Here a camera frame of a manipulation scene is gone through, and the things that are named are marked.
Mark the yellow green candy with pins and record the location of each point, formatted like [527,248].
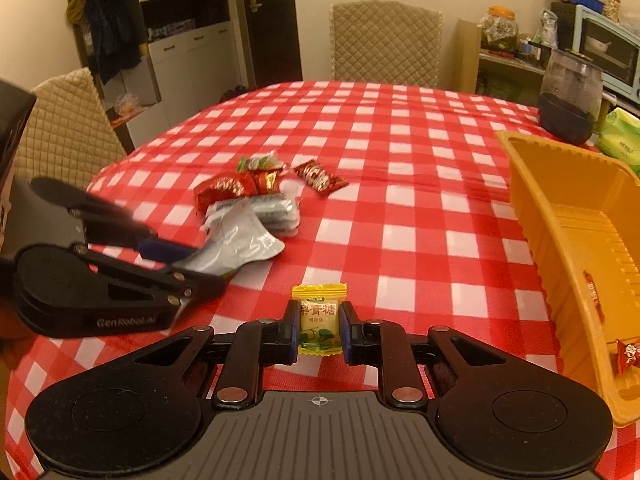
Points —
[320,320]

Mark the light blue toaster oven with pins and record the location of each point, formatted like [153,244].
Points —
[607,50]

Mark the grey snack packet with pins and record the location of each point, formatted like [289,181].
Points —
[280,215]

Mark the beige quilted chair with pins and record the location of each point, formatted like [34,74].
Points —
[385,42]
[65,125]

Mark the jar of nuts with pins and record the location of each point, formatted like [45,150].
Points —
[611,4]

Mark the glass jar with dark contents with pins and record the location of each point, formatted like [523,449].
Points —
[570,105]

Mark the hanging dark clothes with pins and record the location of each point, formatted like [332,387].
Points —
[112,35]

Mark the red white checkered tablecloth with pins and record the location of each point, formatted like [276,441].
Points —
[400,160]

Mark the white cabinet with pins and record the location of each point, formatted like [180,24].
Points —
[190,60]

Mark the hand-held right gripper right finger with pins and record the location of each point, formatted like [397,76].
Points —
[349,335]

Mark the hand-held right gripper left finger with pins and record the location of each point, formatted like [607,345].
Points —
[292,332]

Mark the green white candy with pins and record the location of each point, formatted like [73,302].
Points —
[262,162]

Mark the wooden shelf unit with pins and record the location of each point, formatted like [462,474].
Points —
[492,72]

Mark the dark wooden door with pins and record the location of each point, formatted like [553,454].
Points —
[272,20]

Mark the green snack bag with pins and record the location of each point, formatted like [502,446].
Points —
[547,27]

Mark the orange lid plastic jar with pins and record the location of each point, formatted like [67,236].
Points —
[497,27]

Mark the green tissue pack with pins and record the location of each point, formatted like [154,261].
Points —
[622,137]

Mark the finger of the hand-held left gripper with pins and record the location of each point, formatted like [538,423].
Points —
[195,287]
[165,251]

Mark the red brown twisted candy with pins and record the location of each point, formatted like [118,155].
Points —
[320,176]

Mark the red wrapped candy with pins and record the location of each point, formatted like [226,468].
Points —
[627,354]
[594,294]

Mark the red snack packet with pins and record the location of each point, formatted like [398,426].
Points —
[222,191]

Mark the red gold candy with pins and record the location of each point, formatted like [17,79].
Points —
[265,181]

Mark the silver snack packet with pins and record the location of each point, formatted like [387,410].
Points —
[240,245]

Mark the yellow plastic tray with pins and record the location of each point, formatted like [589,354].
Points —
[565,240]

